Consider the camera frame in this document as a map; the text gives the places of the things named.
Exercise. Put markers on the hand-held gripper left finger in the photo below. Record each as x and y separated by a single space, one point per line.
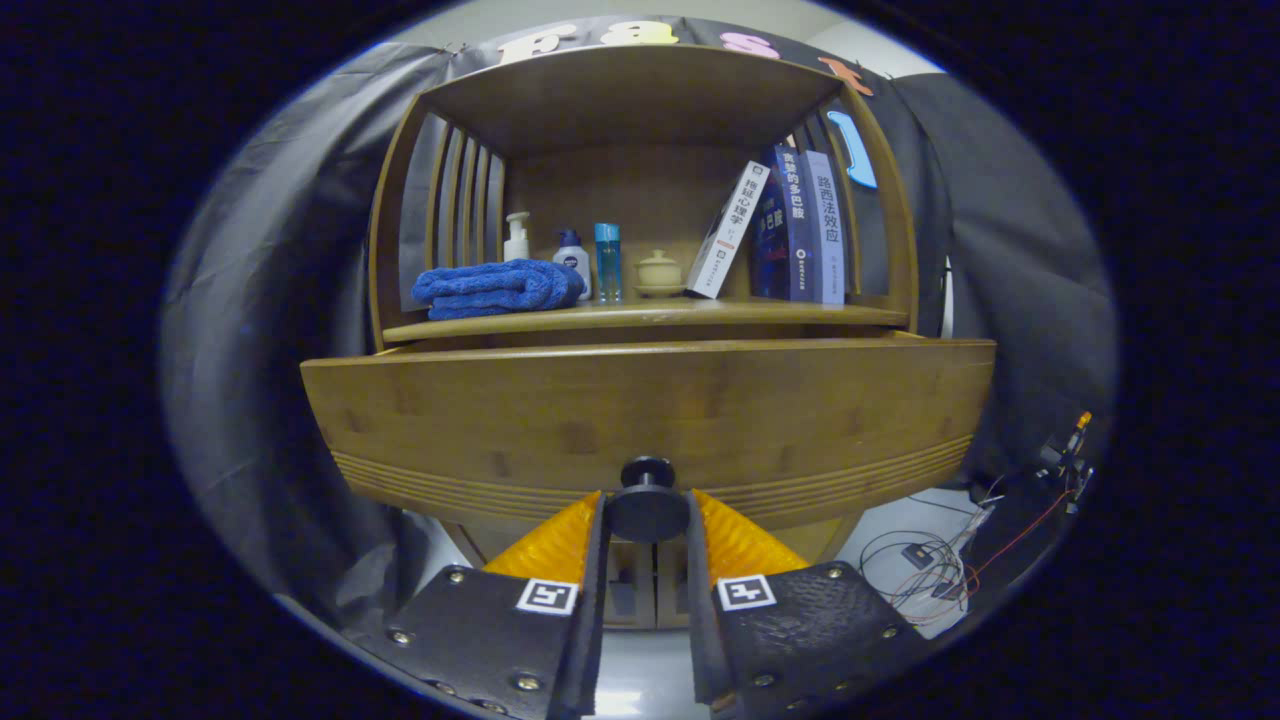
592 600

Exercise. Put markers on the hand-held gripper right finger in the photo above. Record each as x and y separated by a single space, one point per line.
700 620

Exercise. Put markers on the black drawer knob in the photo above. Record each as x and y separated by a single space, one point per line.
647 515

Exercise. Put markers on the wooden drawer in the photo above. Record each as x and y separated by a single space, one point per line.
500 420

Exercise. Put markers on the wooden countertop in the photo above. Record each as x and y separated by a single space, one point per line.
650 315

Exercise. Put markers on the wooden cabinet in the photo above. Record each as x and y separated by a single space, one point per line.
620 100

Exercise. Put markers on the small black box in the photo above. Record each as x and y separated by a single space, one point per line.
918 555

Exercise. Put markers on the blue folded towel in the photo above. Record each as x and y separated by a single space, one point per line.
495 290

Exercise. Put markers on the beige lidded teacup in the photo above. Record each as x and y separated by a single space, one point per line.
659 273

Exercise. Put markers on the clear blue bottle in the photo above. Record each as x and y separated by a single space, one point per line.
608 265

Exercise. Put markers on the white bottle with blue cap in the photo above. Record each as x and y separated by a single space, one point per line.
573 262

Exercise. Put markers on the white pump bottle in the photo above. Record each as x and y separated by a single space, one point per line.
516 243

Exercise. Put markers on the white book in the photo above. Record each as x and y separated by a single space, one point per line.
728 232

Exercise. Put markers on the dark blue book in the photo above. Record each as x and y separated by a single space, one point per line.
790 230

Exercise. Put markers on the pale grey-blue book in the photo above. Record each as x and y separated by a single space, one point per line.
826 230

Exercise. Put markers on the black backdrop cloth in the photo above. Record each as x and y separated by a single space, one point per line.
260 300

